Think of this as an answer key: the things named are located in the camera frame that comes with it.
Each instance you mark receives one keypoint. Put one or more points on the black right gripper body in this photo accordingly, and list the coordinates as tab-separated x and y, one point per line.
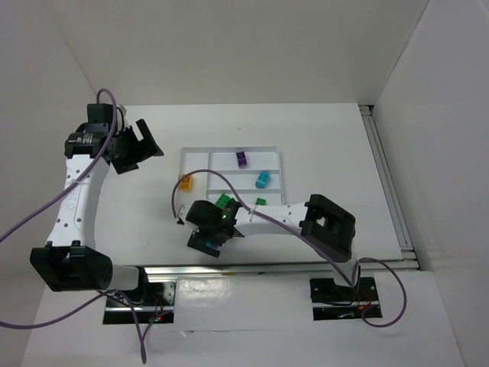
206	237

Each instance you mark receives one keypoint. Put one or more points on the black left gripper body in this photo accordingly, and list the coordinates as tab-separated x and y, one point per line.
134	149

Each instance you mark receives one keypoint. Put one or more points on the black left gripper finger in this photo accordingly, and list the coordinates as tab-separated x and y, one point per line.
128	159
147	146

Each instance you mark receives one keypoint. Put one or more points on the green lego plate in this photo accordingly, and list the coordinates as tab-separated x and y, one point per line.
223	200

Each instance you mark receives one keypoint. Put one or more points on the yellow orange printed lego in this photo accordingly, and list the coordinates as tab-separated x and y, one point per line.
186	183

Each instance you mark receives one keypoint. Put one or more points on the teal square lego block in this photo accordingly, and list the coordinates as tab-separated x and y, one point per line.
262	180

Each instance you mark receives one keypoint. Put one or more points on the purple rounded lego block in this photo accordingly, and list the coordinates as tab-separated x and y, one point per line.
242	160

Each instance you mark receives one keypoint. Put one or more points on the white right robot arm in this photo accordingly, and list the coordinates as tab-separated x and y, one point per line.
321	224

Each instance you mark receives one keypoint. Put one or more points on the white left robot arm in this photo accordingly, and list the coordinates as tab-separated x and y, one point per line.
69	260

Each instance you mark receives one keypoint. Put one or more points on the clear plastic divided tray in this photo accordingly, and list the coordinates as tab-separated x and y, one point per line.
223	160

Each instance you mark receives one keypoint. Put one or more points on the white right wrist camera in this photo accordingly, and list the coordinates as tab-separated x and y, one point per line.
181	214

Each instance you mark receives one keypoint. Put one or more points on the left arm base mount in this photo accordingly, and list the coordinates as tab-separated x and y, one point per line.
153	303

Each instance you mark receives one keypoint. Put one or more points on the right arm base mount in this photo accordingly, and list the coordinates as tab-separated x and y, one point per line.
333	302

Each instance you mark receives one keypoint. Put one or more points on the aluminium side rail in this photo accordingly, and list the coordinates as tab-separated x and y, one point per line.
399	223

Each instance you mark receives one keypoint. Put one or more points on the aluminium front rail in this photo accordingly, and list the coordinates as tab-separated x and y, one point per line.
166	271

